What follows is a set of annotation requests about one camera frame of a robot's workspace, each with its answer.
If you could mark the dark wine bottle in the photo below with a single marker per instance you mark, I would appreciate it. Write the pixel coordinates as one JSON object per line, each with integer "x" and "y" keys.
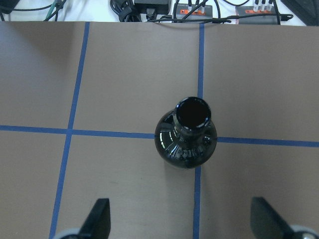
{"x": 186, "y": 136}

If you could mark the orange black usb hub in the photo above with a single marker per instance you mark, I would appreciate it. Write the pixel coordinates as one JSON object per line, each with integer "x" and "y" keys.
{"x": 265, "y": 15}
{"x": 201, "y": 13}

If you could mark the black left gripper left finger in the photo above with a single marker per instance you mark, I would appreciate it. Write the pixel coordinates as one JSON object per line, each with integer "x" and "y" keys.
{"x": 97, "y": 224}

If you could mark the black power adapter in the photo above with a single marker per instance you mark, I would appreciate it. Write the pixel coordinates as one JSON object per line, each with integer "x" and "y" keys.
{"x": 161, "y": 6}

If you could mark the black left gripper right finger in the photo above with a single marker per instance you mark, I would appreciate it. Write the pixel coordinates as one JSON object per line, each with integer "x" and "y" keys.
{"x": 266, "y": 223}

